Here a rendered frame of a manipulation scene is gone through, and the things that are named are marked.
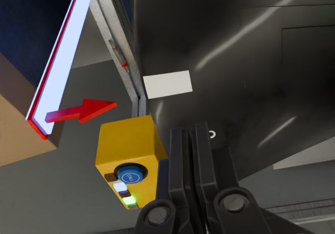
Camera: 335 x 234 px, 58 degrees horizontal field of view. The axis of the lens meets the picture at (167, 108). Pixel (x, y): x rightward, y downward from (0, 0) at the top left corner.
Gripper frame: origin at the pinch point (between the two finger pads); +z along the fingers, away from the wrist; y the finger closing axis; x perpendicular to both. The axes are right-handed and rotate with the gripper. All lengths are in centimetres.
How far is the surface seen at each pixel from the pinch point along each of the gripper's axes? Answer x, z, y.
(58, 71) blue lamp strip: 1.3, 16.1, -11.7
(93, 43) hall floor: -24, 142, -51
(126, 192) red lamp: -26.3, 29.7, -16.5
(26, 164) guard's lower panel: -51, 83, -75
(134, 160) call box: -18.5, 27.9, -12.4
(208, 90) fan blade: -0.9, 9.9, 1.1
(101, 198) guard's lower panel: -57, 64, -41
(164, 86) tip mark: 0.1, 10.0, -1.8
